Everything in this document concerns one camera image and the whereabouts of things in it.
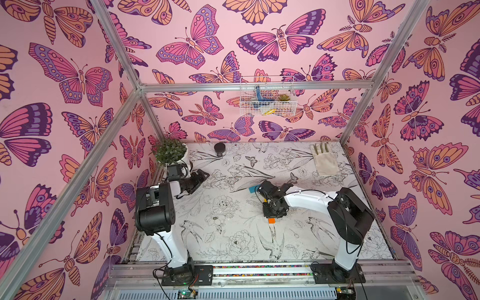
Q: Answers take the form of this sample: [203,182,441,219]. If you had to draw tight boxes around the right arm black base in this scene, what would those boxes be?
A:
[310,262,366,285]

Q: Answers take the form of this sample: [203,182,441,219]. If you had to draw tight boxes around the white wire basket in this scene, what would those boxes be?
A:
[238,81,298,118]

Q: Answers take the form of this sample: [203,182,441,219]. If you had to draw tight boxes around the potted green plant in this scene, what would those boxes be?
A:
[152,138,191,179]

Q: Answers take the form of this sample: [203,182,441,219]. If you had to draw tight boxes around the blue toy in basket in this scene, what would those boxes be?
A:
[251,86,276,110]

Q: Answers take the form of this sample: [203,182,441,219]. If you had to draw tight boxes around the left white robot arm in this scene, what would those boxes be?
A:
[134,164,210,271]

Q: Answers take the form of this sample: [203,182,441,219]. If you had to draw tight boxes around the yellow toy in basket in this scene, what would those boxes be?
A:
[262,108,276,116]

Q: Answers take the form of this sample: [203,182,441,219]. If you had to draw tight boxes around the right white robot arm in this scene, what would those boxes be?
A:
[254,181,375,271]

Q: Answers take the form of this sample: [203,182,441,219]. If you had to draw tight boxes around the beige work glove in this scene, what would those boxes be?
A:
[310,142,340,176]

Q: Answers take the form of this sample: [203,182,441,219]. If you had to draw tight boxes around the small black round object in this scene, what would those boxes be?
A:
[214,142,226,158]

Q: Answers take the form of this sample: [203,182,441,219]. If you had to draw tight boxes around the green toy in basket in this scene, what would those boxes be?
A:
[277,94,291,102]

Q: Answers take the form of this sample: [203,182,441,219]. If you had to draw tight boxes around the blue building block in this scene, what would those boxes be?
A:
[248,185,260,194]

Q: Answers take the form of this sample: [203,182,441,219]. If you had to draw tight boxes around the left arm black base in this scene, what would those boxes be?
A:
[161,265,213,286]

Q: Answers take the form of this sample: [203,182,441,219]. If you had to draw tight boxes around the aluminium mounting rail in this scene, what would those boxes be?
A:
[108,260,417,290]

